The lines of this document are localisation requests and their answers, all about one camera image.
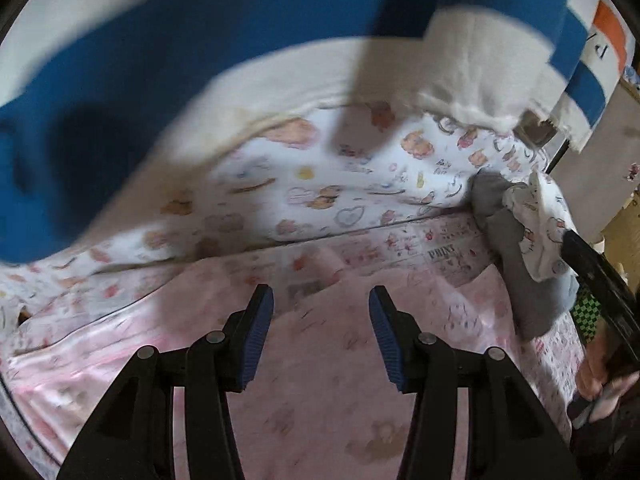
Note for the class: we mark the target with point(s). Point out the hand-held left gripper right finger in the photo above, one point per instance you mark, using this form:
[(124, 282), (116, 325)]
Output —
[(385, 340)]

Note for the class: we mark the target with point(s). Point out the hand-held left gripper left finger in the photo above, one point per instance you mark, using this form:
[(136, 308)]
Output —
[(257, 340)]

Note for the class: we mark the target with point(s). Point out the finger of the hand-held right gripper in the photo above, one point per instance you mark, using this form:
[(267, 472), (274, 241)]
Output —
[(582, 260)]

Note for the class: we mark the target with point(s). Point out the pink printed pants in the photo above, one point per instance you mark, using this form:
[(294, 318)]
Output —
[(320, 390)]

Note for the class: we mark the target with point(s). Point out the person's right hand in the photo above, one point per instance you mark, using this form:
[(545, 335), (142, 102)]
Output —
[(592, 377)]

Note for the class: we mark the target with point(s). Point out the green black checkered cloth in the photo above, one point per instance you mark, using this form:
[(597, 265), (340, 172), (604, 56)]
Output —
[(587, 317)]

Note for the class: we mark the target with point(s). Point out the white printed small garment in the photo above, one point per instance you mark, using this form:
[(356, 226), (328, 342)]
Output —
[(542, 220)]

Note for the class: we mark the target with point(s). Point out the grey cloth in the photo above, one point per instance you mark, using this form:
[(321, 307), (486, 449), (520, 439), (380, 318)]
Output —
[(520, 280)]

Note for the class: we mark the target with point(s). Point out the pink strawberry print sheet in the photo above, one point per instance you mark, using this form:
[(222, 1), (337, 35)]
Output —
[(415, 250)]

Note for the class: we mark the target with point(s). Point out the white bear print sheet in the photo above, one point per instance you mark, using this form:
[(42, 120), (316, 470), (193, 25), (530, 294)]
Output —
[(310, 185)]

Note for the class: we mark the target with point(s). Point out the blue white striped blanket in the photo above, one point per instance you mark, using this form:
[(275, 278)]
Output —
[(150, 60)]

